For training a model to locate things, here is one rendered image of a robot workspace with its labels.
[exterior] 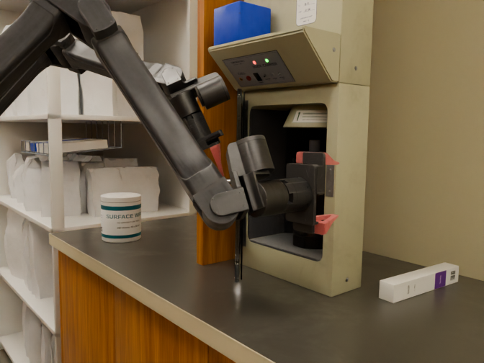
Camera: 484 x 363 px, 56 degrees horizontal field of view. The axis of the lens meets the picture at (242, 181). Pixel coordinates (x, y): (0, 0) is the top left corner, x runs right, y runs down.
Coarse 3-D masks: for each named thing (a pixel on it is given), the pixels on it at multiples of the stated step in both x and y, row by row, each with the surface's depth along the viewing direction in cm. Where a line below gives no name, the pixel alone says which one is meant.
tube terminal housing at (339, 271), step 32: (256, 0) 113; (288, 0) 105; (320, 0) 98; (352, 0) 95; (352, 32) 96; (352, 64) 97; (256, 96) 115; (288, 96) 107; (320, 96) 99; (352, 96) 98; (352, 128) 100; (352, 160) 101; (352, 192) 102; (352, 224) 103; (256, 256) 119; (288, 256) 110; (352, 256) 104; (320, 288) 103; (352, 288) 105
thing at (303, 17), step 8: (304, 0) 101; (312, 0) 100; (296, 8) 103; (304, 8) 101; (312, 8) 100; (296, 16) 103; (304, 16) 102; (312, 16) 100; (296, 24) 103; (304, 24) 102
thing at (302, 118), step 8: (312, 104) 107; (320, 104) 106; (296, 112) 109; (304, 112) 107; (312, 112) 106; (320, 112) 106; (288, 120) 111; (296, 120) 108; (304, 120) 106; (312, 120) 105; (320, 120) 105
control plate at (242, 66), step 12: (228, 60) 109; (240, 60) 106; (252, 60) 104; (264, 60) 101; (276, 60) 99; (240, 72) 110; (252, 72) 107; (264, 72) 104; (276, 72) 102; (288, 72) 99; (240, 84) 114; (252, 84) 111; (264, 84) 108
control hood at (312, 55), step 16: (272, 32) 94; (288, 32) 90; (304, 32) 87; (320, 32) 90; (208, 48) 111; (224, 48) 106; (240, 48) 103; (256, 48) 99; (272, 48) 96; (288, 48) 93; (304, 48) 91; (320, 48) 90; (336, 48) 94; (224, 64) 111; (288, 64) 97; (304, 64) 94; (320, 64) 92; (336, 64) 94; (304, 80) 98; (320, 80) 95; (336, 80) 95
